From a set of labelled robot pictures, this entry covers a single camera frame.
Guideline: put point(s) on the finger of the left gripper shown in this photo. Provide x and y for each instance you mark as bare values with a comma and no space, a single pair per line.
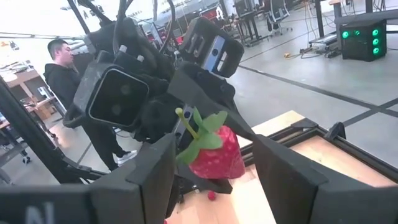
205,90
214,186

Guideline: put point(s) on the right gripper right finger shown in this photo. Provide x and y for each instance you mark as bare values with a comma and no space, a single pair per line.
311,199

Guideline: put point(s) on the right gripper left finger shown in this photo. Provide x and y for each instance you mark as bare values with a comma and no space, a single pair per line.
109,202

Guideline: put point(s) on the red strawberry green leaves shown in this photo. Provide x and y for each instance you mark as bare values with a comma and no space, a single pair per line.
217,155

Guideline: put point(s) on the yellow power plug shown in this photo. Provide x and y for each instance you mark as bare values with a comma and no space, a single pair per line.
286,55

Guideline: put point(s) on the grey office chair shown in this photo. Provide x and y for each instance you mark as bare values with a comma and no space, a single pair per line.
278,12

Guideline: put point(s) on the person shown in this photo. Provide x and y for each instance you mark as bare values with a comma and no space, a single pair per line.
62,81

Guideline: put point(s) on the black computer green lights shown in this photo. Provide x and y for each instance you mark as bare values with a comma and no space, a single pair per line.
363,40

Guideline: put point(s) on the wooden top desk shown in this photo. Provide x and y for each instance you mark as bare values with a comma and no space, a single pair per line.
18,77

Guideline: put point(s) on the grey top desk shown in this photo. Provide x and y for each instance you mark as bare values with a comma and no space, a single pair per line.
367,17

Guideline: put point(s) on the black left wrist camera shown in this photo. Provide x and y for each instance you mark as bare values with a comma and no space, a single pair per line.
118,96

